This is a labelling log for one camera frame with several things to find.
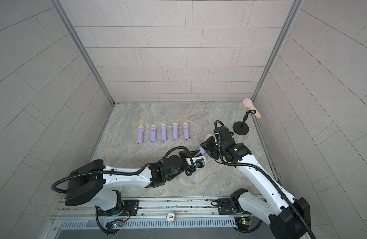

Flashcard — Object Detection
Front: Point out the purple flashlight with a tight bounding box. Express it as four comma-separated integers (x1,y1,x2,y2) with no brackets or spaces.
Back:
183,123,190,140
172,122,179,140
137,126,145,144
199,134,213,156
160,124,167,142

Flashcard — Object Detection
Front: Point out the purple flashlight horizontal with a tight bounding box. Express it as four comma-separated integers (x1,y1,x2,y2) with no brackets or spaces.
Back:
150,125,157,143

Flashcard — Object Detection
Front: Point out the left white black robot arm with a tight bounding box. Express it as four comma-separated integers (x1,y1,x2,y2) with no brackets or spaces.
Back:
51,146,206,211

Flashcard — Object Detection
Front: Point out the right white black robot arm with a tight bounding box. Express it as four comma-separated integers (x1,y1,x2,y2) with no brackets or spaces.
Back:
201,120,316,239

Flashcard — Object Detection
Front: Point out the beige microphone on stand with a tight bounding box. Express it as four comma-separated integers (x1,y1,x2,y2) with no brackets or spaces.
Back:
243,98,261,119

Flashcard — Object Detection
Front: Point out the right circuit board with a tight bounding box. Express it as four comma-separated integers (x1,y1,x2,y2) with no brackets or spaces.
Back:
234,217,253,232

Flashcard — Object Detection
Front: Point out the left green circuit board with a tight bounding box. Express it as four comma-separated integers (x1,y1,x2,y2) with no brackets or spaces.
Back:
105,219,125,230

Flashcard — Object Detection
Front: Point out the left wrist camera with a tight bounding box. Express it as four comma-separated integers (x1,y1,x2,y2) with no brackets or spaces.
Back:
186,155,206,169

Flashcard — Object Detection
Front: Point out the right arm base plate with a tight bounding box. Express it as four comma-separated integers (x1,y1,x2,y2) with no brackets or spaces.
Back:
211,198,248,215

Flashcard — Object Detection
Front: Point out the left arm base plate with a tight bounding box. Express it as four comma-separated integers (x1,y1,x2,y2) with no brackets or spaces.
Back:
97,200,140,217

